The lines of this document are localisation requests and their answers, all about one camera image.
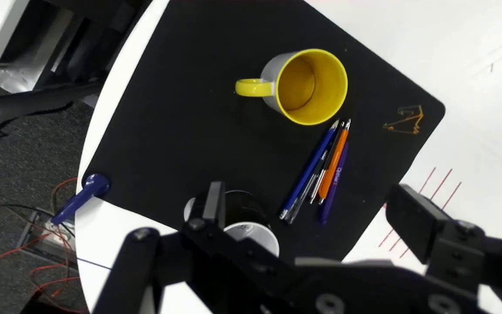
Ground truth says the purple pen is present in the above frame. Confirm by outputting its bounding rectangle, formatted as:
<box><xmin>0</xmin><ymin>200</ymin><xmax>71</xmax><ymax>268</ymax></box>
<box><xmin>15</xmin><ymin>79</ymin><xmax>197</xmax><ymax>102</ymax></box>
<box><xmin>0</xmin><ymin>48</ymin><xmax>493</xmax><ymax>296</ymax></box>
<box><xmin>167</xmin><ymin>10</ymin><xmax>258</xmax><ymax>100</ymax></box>
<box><xmin>317</xmin><ymin>144</ymin><xmax>352</xmax><ymax>226</ymax></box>

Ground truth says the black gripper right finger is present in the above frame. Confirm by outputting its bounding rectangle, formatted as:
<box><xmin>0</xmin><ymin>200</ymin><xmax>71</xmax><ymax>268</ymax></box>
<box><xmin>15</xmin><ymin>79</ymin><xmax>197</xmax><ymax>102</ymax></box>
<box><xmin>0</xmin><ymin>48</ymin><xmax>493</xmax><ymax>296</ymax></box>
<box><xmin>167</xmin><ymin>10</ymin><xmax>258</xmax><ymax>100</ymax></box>
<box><xmin>385</xmin><ymin>182</ymin><xmax>486</xmax><ymax>275</ymax></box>

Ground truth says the black mat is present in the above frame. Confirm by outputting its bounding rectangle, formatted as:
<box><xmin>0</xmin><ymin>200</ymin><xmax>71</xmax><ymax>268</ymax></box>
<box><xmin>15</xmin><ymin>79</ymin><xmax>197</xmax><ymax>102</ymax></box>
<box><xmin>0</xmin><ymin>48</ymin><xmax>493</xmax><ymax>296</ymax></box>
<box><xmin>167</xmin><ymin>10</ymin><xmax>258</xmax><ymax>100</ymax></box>
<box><xmin>76</xmin><ymin>0</ymin><xmax>448</xmax><ymax>266</ymax></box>

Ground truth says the white mug yellow inside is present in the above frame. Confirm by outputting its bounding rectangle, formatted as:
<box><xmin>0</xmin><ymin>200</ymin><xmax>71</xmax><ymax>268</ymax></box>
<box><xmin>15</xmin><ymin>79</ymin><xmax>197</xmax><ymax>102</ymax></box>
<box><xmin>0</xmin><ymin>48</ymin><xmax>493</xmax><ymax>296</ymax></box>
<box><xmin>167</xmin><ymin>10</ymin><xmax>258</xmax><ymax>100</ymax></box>
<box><xmin>233</xmin><ymin>46</ymin><xmax>350</xmax><ymax>126</ymax></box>

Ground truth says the dark pen silver tip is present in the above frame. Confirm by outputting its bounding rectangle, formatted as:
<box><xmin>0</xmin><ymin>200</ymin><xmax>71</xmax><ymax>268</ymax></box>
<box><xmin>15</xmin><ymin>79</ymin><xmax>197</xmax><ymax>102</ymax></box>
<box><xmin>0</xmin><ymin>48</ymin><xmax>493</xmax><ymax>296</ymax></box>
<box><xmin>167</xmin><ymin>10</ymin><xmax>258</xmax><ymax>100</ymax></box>
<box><xmin>285</xmin><ymin>167</ymin><xmax>327</xmax><ymax>224</ymax></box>

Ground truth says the blue table clamp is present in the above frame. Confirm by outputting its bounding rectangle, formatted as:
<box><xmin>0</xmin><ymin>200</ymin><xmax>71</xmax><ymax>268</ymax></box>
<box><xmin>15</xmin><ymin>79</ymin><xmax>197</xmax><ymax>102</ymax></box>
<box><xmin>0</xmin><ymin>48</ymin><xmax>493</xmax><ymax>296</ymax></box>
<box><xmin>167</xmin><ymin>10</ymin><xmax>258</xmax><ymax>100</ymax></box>
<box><xmin>48</xmin><ymin>170</ymin><xmax>113</xmax><ymax>228</ymax></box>

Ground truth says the orange pen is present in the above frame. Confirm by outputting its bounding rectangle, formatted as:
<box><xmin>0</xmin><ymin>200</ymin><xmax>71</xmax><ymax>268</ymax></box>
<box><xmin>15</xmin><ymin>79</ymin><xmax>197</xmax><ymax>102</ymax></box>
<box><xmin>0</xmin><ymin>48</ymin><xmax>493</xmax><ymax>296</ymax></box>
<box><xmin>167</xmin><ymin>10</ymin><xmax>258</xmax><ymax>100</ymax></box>
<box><xmin>317</xmin><ymin>118</ymin><xmax>353</xmax><ymax>205</ymax></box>

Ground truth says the blue pencil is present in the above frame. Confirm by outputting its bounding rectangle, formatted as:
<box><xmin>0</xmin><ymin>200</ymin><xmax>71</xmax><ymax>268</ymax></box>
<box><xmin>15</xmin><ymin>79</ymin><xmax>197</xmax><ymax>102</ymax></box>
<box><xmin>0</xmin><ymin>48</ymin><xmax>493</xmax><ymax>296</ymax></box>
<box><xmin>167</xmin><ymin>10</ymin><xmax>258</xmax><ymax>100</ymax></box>
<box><xmin>277</xmin><ymin>118</ymin><xmax>341</xmax><ymax>222</ymax></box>

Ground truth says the white mug black inside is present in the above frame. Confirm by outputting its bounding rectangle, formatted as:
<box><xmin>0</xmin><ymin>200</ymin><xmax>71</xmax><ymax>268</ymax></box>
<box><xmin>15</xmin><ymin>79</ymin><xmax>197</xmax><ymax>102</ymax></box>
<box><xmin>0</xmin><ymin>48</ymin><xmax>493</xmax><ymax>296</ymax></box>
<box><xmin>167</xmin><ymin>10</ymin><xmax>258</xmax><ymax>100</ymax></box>
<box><xmin>181</xmin><ymin>189</ymin><xmax>282</xmax><ymax>257</ymax></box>

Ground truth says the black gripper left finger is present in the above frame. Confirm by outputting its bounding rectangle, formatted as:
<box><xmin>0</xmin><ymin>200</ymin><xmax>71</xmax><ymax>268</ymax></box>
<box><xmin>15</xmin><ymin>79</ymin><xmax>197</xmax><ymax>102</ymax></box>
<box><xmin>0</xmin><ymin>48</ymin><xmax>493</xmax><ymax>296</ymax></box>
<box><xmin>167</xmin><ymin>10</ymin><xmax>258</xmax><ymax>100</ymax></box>
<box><xmin>186</xmin><ymin>179</ymin><xmax>226</xmax><ymax>231</ymax></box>

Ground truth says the thin black pen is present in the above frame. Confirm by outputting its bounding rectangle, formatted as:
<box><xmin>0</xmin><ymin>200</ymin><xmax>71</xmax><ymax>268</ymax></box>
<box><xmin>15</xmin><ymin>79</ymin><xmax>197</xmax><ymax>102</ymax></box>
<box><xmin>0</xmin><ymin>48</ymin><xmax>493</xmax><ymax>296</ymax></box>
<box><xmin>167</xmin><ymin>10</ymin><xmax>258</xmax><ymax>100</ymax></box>
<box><xmin>308</xmin><ymin>123</ymin><xmax>346</xmax><ymax>205</ymax></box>

